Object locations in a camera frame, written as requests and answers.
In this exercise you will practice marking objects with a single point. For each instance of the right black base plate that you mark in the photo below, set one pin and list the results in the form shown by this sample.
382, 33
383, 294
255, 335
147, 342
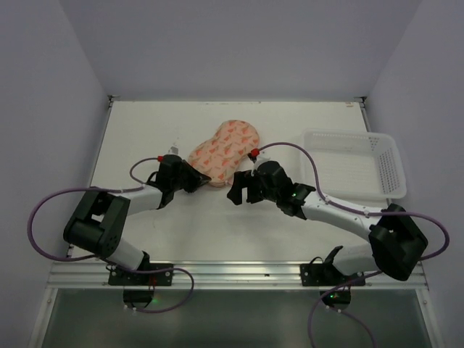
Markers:
325, 274

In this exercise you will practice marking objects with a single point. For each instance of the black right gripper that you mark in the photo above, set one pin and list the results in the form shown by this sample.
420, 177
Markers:
251, 186

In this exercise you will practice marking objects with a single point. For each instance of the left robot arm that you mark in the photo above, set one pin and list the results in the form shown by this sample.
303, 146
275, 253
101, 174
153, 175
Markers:
98, 221

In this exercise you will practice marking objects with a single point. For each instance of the aluminium mounting rail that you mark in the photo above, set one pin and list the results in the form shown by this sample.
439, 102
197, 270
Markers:
221, 276

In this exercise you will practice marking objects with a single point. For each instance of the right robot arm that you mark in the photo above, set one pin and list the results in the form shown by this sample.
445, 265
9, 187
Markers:
393, 244

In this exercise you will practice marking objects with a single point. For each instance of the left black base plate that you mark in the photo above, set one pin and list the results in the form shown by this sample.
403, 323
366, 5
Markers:
151, 274

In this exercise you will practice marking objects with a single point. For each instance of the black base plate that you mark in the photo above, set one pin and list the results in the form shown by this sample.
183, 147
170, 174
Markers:
325, 274
151, 274

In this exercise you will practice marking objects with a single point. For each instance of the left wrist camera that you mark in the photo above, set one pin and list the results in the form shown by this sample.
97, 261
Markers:
173, 150

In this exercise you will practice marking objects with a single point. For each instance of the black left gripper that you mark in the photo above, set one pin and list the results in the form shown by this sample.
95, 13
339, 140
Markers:
185, 176

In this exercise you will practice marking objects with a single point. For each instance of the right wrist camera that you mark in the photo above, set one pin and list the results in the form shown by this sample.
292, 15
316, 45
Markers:
258, 157

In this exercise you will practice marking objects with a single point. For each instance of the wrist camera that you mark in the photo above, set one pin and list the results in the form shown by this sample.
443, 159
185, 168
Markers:
173, 150
258, 157

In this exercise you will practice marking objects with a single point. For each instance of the pink patterned mesh laundry bag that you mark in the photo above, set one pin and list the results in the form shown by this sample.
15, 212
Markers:
220, 156

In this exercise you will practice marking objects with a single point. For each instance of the white plastic basket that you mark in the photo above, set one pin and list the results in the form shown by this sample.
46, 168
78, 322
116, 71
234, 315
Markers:
353, 165

